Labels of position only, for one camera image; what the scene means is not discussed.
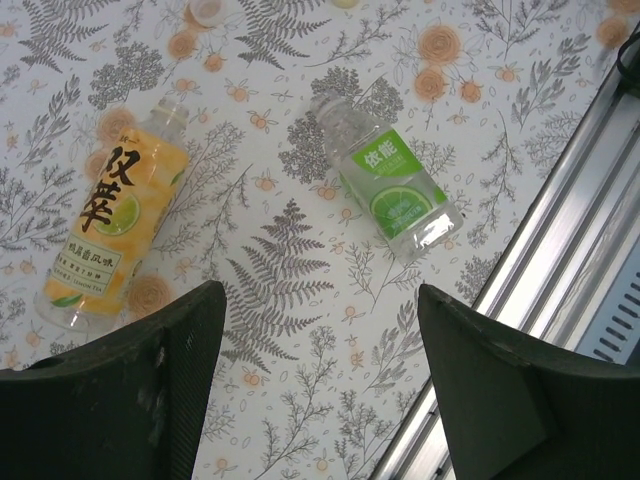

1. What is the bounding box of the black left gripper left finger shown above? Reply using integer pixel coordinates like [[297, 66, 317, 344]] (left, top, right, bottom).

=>
[[0, 279, 229, 480]]

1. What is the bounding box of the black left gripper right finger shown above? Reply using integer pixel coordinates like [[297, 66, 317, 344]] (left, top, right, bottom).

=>
[[417, 283, 640, 480]]

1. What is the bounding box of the clear bottle yellow tea label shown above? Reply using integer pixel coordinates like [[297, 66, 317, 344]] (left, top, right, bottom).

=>
[[32, 96, 192, 334]]

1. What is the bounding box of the clear bottle green lime label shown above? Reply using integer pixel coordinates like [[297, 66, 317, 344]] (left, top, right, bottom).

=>
[[305, 92, 466, 267]]

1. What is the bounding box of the translucent white bottle cap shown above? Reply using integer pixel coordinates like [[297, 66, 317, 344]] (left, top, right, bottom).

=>
[[183, 0, 227, 27]]

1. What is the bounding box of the floral table cloth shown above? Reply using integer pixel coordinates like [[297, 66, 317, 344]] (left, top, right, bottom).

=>
[[0, 0, 640, 480]]

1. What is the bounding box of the grey slotted cable duct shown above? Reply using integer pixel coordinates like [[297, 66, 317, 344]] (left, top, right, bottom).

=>
[[572, 259, 640, 369]]

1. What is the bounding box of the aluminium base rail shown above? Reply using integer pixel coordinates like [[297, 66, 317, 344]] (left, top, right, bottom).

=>
[[369, 54, 640, 480]]

